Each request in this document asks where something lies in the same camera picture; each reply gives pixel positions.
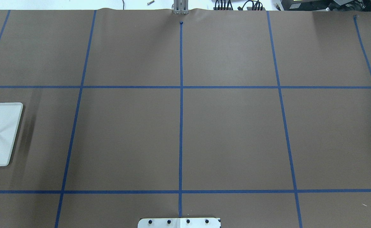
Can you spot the aluminium frame post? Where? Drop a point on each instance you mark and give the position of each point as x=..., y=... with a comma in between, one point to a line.
x=180, y=7

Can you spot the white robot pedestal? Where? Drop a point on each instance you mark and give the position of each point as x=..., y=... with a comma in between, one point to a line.
x=179, y=223

